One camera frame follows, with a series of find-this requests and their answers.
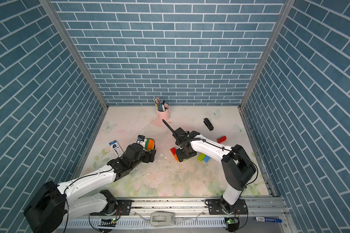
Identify small red lego brick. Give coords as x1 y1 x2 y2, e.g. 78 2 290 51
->
170 148 176 155

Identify lime lego brick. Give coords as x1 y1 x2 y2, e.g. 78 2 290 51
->
197 153 206 162

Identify red lego brick bottom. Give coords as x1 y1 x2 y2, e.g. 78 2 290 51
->
217 136 227 144

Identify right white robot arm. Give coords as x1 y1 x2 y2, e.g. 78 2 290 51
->
170 128 257 214

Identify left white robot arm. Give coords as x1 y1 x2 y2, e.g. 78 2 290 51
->
24 135 156 233

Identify blue lego brick lower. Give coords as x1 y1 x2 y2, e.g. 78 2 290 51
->
202 155 211 163

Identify white blue small box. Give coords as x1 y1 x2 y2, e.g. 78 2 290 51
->
109 140 123 157

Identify black stapler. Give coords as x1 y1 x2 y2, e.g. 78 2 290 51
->
203 118 214 131

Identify pink pen cup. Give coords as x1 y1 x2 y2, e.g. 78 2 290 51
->
157 103 171 121

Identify pens in cup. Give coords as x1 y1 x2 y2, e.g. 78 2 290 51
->
154 97 167 112

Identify white handheld device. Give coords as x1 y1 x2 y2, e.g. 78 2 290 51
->
150 211 176 227

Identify blue white marker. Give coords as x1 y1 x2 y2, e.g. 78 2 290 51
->
254 216 283 223

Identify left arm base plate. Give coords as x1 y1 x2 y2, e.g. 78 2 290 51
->
91 200 132 216

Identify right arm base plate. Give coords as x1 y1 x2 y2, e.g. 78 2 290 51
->
205 198 249 215

